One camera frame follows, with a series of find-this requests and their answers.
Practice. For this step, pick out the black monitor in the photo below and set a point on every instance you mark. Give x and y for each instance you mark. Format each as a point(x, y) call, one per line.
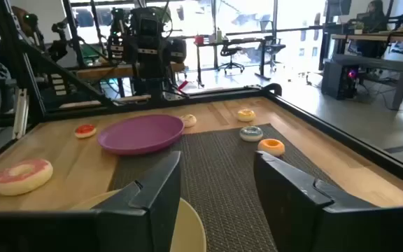
point(338, 7)

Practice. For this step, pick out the orange frosted donut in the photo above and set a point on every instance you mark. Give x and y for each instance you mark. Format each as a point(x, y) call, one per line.
point(271, 147)

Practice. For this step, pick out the silver aluminium bracket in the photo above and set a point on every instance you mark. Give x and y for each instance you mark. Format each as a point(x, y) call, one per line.
point(21, 112)

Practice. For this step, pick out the yellow frosted donut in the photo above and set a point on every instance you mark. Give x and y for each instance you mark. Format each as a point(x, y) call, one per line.
point(246, 115)

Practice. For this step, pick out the black office desk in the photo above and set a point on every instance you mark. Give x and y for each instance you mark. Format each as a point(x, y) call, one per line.
point(243, 41)

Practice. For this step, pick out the wooden top desk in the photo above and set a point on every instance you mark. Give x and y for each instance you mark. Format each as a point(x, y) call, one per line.
point(380, 38)

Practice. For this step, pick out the red cup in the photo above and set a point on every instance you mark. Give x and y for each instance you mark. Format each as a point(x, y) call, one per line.
point(199, 40)

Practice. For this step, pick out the small potted plant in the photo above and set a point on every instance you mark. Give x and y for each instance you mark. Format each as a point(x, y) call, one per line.
point(359, 28)

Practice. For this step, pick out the blue frosted donut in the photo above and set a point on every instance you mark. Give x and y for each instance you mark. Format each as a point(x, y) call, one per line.
point(251, 134)

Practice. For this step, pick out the black computer tower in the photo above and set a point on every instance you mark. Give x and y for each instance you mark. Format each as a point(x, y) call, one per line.
point(338, 80)

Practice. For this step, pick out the black aluminium frame strut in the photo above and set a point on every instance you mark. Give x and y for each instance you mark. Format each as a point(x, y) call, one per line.
point(12, 52)

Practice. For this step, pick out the person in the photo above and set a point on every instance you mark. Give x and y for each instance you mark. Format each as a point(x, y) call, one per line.
point(374, 21)

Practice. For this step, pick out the purple plastic plate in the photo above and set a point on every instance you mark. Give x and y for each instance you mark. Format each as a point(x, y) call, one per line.
point(140, 134)

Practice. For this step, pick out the pale yellow plate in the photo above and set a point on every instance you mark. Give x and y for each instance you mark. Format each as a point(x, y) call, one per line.
point(191, 231)

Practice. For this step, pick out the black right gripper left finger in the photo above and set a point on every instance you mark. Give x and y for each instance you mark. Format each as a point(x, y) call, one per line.
point(131, 224)

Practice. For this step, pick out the black office chair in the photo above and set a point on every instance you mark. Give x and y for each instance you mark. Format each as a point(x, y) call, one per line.
point(230, 52)
point(274, 47)

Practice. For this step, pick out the grey woven placemat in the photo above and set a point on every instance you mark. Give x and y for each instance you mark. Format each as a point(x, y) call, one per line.
point(219, 175)

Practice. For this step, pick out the white frosted donut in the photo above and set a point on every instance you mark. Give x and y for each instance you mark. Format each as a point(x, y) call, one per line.
point(189, 120)

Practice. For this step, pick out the large pink frosted donut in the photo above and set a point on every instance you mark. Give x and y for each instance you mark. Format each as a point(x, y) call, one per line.
point(23, 180)

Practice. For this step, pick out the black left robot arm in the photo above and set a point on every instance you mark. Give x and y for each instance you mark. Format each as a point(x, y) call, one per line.
point(149, 45)

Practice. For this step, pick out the wooden workbench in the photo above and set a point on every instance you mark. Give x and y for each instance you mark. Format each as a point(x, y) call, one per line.
point(100, 71)

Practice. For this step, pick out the red frosted donut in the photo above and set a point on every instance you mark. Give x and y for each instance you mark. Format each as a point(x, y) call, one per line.
point(85, 131)

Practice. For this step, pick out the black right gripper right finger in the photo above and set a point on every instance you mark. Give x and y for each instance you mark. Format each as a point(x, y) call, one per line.
point(306, 217)

